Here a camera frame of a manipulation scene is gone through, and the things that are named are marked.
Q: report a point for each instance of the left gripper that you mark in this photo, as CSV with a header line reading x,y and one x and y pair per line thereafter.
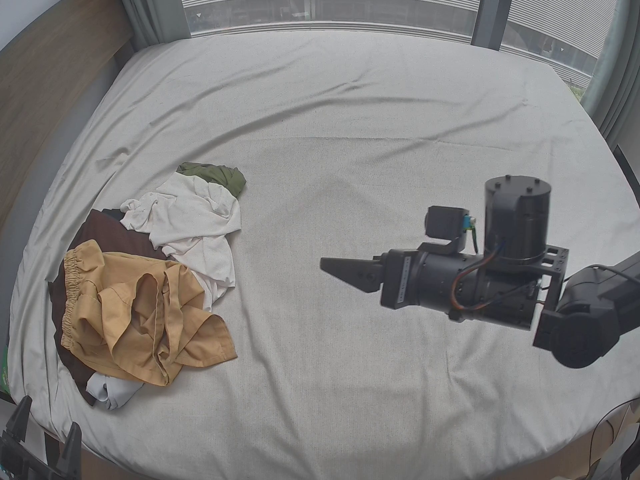
x,y
20,463

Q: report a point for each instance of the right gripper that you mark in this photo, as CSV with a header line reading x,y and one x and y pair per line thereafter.
x,y
430,283

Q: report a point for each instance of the tan shorts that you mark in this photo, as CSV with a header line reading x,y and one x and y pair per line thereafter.
x,y
150,318

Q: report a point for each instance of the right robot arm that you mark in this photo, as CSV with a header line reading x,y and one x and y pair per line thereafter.
x,y
590,308

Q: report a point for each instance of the green printed packet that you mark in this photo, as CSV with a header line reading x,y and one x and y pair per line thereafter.
x,y
4,368

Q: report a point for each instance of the pale grey garment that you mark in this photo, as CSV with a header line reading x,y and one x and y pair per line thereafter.
x,y
112,393

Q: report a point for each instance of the olive green garment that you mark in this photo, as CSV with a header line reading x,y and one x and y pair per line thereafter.
x,y
225,175

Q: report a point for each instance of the white garment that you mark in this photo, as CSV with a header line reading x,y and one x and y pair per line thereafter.
x,y
195,218

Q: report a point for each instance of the dark brown garment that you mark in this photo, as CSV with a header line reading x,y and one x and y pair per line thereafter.
x,y
110,240

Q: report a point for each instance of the black garment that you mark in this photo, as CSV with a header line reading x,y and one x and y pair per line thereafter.
x,y
112,214

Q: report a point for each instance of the window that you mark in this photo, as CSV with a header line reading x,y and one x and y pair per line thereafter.
x,y
350,3

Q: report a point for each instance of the grey-green curtain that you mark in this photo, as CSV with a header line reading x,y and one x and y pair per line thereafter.
x,y
150,3
615,68

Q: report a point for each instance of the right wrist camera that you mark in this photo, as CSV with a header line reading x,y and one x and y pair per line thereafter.
x,y
442,220

